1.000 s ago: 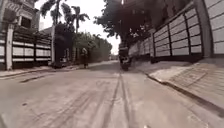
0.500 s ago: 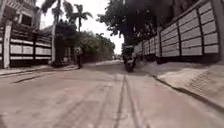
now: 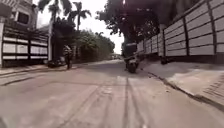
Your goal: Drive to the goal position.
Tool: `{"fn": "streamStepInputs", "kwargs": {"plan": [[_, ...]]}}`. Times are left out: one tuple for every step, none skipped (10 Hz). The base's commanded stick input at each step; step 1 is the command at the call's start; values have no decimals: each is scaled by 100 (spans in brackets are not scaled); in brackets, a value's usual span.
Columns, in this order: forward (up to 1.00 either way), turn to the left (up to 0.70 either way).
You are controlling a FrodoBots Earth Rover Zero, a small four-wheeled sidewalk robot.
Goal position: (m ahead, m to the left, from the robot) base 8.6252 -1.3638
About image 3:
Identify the parked motorcycle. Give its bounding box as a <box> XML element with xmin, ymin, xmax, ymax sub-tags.
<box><xmin>123</xmin><ymin>42</ymin><xmax>141</xmax><ymax>75</ymax></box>

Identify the row of green bushes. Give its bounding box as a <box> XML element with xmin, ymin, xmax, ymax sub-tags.
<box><xmin>51</xmin><ymin>18</ymin><xmax>116</xmax><ymax>64</ymax></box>

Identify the grey concrete road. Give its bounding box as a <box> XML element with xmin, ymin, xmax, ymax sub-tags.
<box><xmin>0</xmin><ymin>59</ymin><xmax>224</xmax><ymax>128</ymax></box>

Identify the person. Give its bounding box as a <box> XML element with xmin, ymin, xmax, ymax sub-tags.
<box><xmin>62</xmin><ymin>44</ymin><xmax>74</xmax><ymax>71</ymax></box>

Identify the large dark tree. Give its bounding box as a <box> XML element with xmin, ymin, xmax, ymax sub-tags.
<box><xmin>95</xmin><ymin>0</ymin><xmax>201</xmax><ymax>58</ymax></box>

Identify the dark vehicle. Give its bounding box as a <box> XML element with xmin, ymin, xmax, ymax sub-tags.
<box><xmin>46</xmin><ymin>57</ymin><xmax>67</xmax><ymax>69</ymax></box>

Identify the small palm tree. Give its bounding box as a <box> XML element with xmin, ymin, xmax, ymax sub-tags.
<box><xmin>67</xmin><ymin>1</ymin><xmax>92</xmax><ymax>33</ymax></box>

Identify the raised concrete pavement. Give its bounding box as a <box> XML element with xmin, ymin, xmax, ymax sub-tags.
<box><xmin>139</xmin><ymin>59</ymin><xmax>224</xmax><ymax>112</ymax></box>

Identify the tall palm tree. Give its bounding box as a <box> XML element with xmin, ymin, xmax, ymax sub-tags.
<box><xmin>37</xmin><ymin>0</ymin><xmax>73</xmax><ymax>24</ymax></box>

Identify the dark fence with white panels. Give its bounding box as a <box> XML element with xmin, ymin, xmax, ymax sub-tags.
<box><xmin>0</xmin><ymin>20</ymin><xmax>54</xmax><ymax>68</ymax></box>

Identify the narrow concrete pavement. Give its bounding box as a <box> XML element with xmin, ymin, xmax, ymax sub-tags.
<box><xmin>0</xmin><ymin>62</ymin><xmax>79</xmax><ymax>76</ymax></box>

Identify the building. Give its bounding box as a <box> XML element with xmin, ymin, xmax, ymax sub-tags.
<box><xmin>0</xmin><ymin>0</ymin><xmax>38</xmax><ymax>30</ymax></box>

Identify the white panelled wall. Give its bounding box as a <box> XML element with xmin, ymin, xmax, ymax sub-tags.
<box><xmin>135</xmin><ymin>0</ymin><xmax>224</xmax><ymax>64</ymax></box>

